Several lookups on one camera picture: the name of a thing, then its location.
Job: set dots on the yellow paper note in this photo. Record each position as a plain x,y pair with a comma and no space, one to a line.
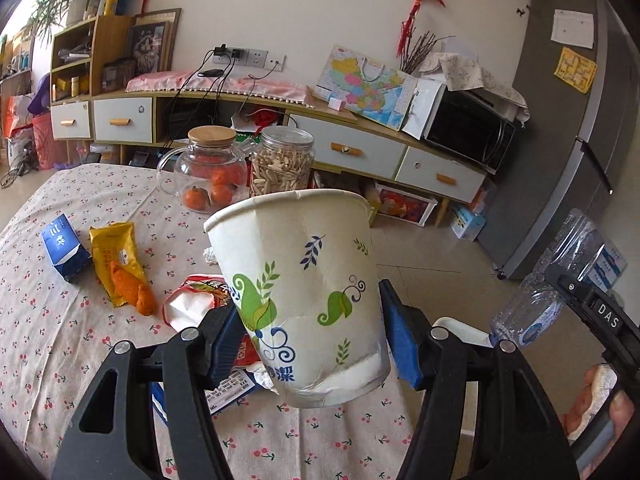
576,70

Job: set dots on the pink cloth runner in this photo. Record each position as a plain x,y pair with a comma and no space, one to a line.
200,85

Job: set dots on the purple bag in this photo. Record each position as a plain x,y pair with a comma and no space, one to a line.
39,95

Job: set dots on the small pink box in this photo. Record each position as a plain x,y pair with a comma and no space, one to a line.
336,105

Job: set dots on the black microwave oven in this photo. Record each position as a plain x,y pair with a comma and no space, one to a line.
465,130

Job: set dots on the cherry print tablecloth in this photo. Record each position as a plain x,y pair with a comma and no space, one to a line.
75,360

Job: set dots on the white cabinet drawer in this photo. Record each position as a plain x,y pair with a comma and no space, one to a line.
350,147
122,120
440,175
70,120

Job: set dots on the red shopping bag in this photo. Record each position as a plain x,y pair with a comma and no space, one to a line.
45,135

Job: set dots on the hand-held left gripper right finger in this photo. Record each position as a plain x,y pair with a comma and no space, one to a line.
402,330

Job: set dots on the colourful map board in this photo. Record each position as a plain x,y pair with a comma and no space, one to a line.
365,85

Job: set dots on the red snack bag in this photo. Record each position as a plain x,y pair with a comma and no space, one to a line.
195,300

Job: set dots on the wooden shelf unit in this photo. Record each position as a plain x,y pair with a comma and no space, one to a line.
107,40

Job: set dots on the white paper sheets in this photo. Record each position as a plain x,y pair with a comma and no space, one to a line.
422,110

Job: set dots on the yellow snack packet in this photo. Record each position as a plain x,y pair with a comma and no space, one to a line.
115,245

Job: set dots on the person's right hand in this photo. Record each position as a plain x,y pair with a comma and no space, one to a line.
585,410

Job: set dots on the red green decorations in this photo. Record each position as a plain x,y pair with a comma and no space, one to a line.
257,120

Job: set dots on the small blue carton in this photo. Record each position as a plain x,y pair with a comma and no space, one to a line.
62,247

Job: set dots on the glass teapot with wooden lid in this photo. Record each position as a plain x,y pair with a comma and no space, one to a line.
210,160

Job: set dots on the blue white water carton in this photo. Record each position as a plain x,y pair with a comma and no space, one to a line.
612,265

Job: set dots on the fruit print storage box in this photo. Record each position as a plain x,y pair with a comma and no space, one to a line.
405,205

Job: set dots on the white paper note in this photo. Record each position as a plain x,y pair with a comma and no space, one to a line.
572,27

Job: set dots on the dried branches bundle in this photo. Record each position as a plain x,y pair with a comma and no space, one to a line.
422,52

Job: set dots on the clear plastic bottle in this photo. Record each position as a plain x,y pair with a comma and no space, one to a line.
530,310

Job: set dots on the floral cloth cover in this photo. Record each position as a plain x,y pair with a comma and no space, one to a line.
475,77

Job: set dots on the orange fruit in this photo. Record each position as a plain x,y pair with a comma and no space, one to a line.
221,177
222,195
196,199

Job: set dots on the grey refrigerator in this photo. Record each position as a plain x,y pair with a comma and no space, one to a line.
560,150

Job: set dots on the long wooden cabinet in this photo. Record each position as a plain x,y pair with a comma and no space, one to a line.
280,105

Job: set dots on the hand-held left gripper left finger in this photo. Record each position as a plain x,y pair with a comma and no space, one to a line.
225,345

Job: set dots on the blue box with white label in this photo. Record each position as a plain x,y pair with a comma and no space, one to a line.
230,395

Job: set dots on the light blue carton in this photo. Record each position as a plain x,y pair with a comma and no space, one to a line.
467,222

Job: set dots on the white wall socket strip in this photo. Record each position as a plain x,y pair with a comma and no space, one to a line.
257,58

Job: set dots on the framed dark picture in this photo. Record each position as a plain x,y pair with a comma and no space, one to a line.
150,42

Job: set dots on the orange peel piece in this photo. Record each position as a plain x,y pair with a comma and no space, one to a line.
132,290

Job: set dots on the clear plastic snack jar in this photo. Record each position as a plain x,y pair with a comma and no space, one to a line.
280,165

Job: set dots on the white plastic bin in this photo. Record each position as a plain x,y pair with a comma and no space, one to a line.
465,330

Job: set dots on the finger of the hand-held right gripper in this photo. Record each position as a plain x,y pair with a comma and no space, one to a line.
562,280

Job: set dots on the leaf print paper cup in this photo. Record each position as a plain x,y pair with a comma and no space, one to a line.
300,285

